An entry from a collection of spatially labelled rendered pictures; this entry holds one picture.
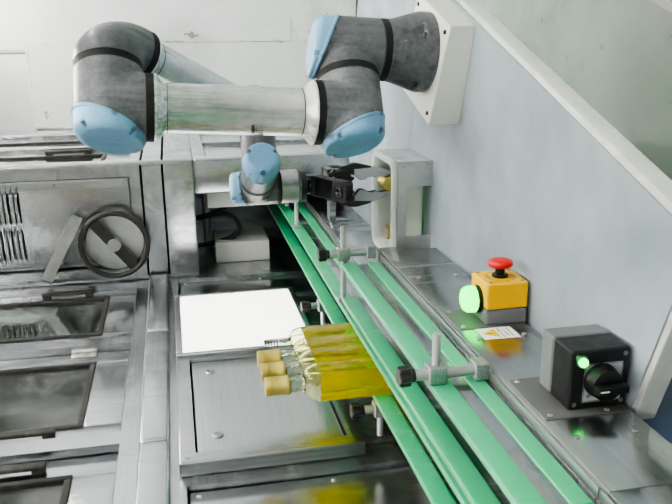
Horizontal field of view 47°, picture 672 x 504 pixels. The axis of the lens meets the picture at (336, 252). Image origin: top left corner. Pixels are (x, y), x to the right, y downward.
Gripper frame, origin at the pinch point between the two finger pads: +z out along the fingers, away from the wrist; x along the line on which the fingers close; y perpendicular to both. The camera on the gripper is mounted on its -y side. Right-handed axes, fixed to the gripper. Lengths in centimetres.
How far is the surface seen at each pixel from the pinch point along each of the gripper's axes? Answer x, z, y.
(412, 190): 0.1, 2.8, -9.5
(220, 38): -34, -7, 346
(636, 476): 14, -3, -102
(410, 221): 7.0, 2.5, -9.3
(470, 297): 8, -3, -57
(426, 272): 12.2, -1.2, -30.4
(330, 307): 30.2, -12.7, 4.2
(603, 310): 4, 6, -80
